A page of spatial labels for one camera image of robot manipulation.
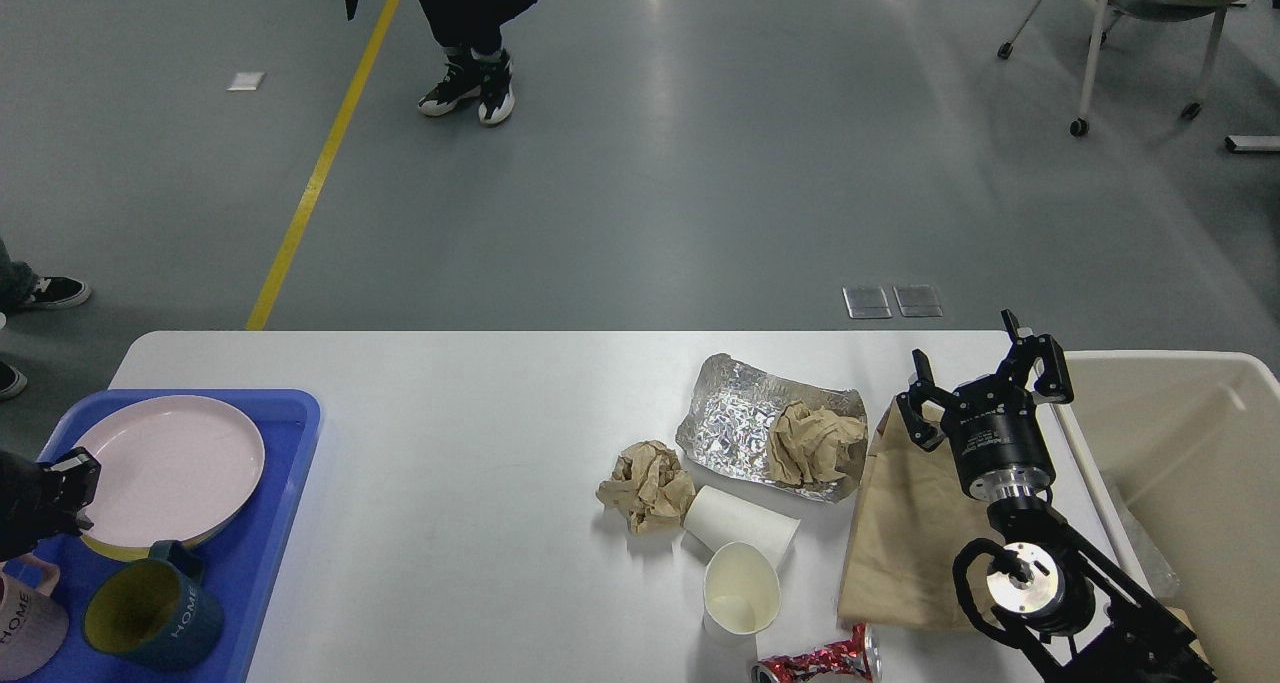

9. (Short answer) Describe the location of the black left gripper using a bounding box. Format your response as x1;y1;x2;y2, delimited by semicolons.
1;446;102;561

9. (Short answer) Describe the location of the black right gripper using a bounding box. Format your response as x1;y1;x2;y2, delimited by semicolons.
895;310;1075;504

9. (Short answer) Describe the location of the pink plate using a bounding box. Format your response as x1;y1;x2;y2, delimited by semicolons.
77;395;266;546

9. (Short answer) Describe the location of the dark teal HOME mug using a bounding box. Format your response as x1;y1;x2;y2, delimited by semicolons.
81;540;224;671

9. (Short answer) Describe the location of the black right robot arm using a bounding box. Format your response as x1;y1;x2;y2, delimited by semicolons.
896;310;1217;682

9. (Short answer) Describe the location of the yellow-green plate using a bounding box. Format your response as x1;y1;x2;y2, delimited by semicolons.
81;501;242;563

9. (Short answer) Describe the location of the black sneaker lower left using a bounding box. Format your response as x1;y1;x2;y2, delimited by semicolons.
0;361;28;402

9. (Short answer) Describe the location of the brown paper bag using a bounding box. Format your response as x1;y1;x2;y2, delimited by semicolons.
836;404;997;632

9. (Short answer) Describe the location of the right metal floor plate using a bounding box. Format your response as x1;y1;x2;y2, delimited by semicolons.
893;285;945;318

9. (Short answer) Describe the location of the metal floor plate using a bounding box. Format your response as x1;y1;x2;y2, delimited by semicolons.
893;285;945;318
842;287;893;320

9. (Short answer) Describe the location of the pink HOME mug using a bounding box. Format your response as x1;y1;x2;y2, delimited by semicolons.
1;554;69;682

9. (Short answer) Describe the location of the left metal floor plate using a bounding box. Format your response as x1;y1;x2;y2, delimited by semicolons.
842;287;893;320

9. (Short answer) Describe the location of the blue plastic tray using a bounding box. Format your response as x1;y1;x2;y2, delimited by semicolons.
26;390;323;682

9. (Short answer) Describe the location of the crumpled brown paper on foil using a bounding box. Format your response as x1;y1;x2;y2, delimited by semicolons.
765;402;867;489

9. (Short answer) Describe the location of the beige plastic bin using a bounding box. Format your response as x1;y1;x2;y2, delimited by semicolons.
1068;350;1279;682

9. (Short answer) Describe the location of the crumpled aluminium foil sheet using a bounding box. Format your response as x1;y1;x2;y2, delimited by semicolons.
675;352;868;504

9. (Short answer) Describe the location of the crushed red can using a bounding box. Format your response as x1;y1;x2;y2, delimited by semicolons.
748;623;883;682

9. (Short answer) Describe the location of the white paper cup lying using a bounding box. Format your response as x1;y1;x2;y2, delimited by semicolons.
684;483;801;572

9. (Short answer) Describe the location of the crumpled brown paper ball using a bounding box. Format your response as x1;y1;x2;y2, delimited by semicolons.
596;440;696;535

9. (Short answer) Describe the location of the grey bar on floor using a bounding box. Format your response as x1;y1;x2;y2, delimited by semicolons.
1224;133;1280;153

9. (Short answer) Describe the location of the person in black coat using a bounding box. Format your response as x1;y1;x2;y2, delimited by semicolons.
344;0;538;127

